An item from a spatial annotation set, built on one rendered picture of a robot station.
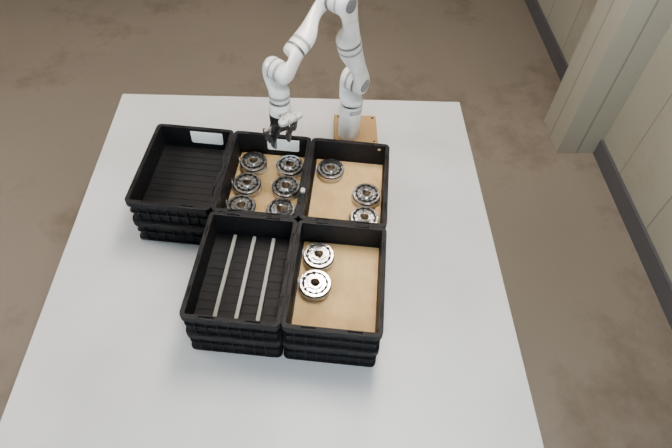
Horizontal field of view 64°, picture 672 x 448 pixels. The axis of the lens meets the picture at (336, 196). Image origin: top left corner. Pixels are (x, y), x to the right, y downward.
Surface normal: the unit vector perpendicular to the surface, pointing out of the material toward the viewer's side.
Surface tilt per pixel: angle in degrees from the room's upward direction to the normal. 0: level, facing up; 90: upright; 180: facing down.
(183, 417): 0
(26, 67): 0
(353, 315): 0
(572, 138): 90
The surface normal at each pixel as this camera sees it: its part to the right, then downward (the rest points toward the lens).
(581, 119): 0.01, 0.76
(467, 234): 0.04, -0.65
